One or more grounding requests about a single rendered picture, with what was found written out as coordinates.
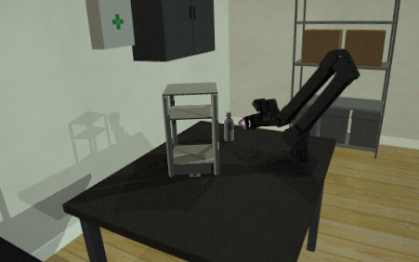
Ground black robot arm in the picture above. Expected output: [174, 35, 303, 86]
[252, 49, 360, 169]

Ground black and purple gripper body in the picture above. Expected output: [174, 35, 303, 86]
[244, 114, 265, 129]

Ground grey bottle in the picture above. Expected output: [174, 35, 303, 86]
[224, 111, 234, 141]

